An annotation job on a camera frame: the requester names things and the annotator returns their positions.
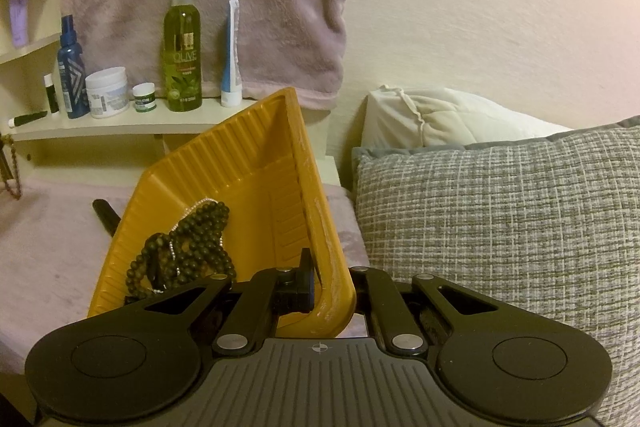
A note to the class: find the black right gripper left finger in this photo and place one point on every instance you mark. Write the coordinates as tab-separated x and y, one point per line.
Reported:
268	295

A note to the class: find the green olive spray bottle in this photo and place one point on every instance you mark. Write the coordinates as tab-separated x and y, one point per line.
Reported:
182	56

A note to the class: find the white cream jar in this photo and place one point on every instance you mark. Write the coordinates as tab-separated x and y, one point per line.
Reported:
107	92

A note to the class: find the grey woven pillow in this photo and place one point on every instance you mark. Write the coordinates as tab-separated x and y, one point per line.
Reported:
549	225

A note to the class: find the white pillow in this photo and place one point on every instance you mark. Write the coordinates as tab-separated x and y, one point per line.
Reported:
411	118

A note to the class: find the black rectangular case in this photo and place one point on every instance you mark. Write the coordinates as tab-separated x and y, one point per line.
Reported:
107	215

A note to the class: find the white black lip balm stick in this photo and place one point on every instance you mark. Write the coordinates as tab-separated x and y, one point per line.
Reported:
51	94

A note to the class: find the orange plastic tray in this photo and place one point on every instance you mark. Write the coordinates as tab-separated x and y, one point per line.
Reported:
260	164

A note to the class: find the blue white tube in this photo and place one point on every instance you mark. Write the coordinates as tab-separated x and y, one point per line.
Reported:
231	84

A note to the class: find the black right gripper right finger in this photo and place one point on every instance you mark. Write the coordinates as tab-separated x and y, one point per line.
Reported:
389	321

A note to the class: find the blue spray bottle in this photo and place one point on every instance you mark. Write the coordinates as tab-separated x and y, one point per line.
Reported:
72	71

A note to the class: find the lilac tube on shelf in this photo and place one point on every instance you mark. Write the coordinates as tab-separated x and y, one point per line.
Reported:
18	10

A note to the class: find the dark green tube white cap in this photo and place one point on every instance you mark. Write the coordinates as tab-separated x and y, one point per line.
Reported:
20	120

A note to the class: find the cream wooden shelf unit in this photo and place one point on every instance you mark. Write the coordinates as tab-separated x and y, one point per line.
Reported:
86	150

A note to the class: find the small green label jar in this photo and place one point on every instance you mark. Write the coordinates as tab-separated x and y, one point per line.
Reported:
144	97

